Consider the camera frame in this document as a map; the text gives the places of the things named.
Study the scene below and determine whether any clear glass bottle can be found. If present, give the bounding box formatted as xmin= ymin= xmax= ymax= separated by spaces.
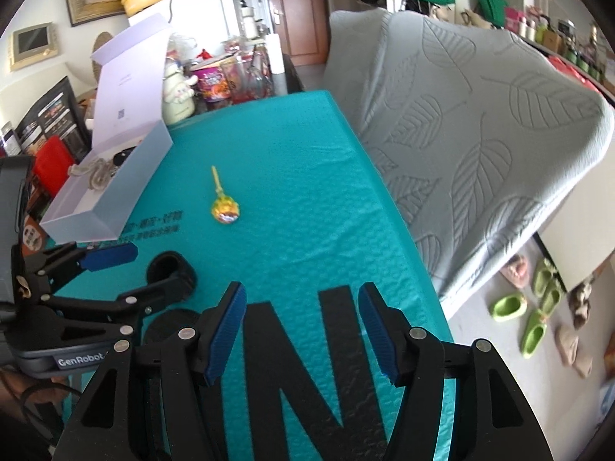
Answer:
xmin=250 ymin=45 xmax=274 ymax=99

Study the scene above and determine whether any person's left hand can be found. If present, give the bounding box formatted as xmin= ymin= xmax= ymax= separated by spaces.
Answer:
xmin=0 ymin=367 xmax=82 ymax=411

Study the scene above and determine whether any yellow lollipop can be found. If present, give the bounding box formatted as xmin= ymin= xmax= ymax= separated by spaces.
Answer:
xmin=210 ymin=166 xmax=241 ymax=225

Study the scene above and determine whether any brown plush slipper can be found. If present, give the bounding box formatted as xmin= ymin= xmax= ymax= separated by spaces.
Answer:
xmin=569 ymin=276 xmax=597 ymax=330

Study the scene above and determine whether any beige slipper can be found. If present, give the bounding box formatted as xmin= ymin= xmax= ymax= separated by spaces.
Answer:
xmin=555 ymin=324 xmax=594 ymax=378

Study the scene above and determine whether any glass mug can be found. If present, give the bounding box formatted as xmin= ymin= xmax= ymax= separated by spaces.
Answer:
xmin=221 ymin=55 xmax=255 ymax=104

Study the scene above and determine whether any gold intercom panel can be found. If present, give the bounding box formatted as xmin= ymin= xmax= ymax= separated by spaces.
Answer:
xmin=10 ymin=22 xmax=61 ymax=73

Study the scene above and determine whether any black ring clamp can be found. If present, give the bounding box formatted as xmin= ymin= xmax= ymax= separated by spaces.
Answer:
xmin=145 ymin=251 xmax=198 ymax=298

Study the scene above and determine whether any red cylindrical canister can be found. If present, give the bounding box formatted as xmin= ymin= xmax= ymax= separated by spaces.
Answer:
xmin=33 ymin=135 xmax=78 ymax=197

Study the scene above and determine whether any teal printed mat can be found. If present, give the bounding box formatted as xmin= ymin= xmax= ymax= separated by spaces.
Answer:
xmin=29 ymin=90 xmax=457 ymax=461

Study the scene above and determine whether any white tube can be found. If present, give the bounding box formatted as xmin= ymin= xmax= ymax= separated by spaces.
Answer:
xmin=266 ymin=33 xmax=285 ymax=75

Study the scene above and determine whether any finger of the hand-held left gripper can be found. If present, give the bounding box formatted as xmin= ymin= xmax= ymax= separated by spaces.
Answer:
xmin=22 ymin=242 xmax=139 ymax=298
xmin=43 ymin=274 xmax=193 ymax=344

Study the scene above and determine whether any white gift box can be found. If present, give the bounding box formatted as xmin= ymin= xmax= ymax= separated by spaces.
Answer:
xmin=39 ymin=13 xmax=175 ymax=245

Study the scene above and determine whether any woven straw fan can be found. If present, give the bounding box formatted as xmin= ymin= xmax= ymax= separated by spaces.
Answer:
xmin=91 ymin=31 xmax=113 ymax=73

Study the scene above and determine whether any row of cosmetic bottles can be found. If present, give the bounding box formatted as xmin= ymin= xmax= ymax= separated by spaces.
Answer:
xmin=516 ymin=5 xmax=608 ymax=82

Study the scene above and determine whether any white ceramic figure jar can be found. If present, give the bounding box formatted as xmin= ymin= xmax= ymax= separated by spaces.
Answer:
xmin=162 ymin=60 xmax=197 ymax=126

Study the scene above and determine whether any pink slipper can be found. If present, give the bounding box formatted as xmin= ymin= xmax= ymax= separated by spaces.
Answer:
xmin=500 ymin=255 xmax=530 ymax=289

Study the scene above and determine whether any green slipper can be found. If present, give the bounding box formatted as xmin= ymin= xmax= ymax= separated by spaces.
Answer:
xmin=489 ymin=293 xmax=528 ymax=320
xmin=540 ymin=279 xmax=564 ymax=315
xmin=521 ymin=310 xmax=549 ymax=357
xmin=531 ymin=258 xmax=558 ymax=294

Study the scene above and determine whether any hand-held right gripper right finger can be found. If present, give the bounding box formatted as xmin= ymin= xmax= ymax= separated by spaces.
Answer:
xmin=358 ymin=282 xmax=551 ymax=461

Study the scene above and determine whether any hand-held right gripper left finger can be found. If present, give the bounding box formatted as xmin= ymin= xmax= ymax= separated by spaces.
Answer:
xmin=60 ymin=282 xmax=248 ymax=461

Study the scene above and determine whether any instant noodle cup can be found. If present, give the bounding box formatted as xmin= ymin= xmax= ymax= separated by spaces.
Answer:
xmin=192 ymin=65 xmax=231 ymax=103

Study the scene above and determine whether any black printed pouch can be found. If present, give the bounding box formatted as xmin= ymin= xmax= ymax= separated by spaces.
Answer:
xmin=14 ymin=76 xmax=92 ymax=164

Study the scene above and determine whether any beige coiled hair tie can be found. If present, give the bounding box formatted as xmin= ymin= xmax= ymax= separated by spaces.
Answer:
xmin=67 ymin=158 xmax=116 ymax=192

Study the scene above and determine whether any red paper bag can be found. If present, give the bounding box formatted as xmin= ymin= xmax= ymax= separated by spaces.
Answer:
xmin=548 ymin=55 xmax=601 ymax=92

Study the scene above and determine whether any white fridge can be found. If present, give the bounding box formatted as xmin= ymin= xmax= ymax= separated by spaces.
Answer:
xmin=127 ymin=0 xmax=241 ymax=58

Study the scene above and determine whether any brown wooden door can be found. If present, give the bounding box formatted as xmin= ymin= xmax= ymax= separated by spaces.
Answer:
xmin=261 ymin=0 xmax=332 ymax=67

